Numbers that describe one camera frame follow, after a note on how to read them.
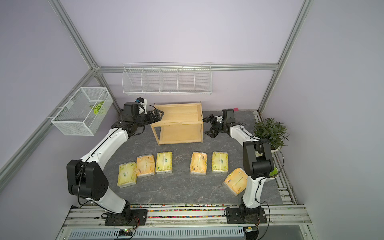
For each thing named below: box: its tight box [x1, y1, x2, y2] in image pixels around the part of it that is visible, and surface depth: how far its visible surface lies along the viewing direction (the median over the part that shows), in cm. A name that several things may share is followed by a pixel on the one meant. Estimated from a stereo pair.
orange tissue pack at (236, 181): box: [223, 168, 248, 196], surface depth 83 cm
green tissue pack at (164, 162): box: [155, 151, 173, 175], surface depth 90 cm
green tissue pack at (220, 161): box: [211, 151, 229, 172], surface depth 91 cm
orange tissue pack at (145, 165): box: [136, 154, 156, 178], surface depth 89 cm
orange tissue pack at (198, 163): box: [190, 151, 208, 176], surface depth 91 cm
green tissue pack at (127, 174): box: [117, 161, 137, 188], surface depth 87 cm
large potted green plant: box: [253, 118, 290, 151], surface depth 84 cm
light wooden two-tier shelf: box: [150, 101, 204, 146], surface depth 98 cm
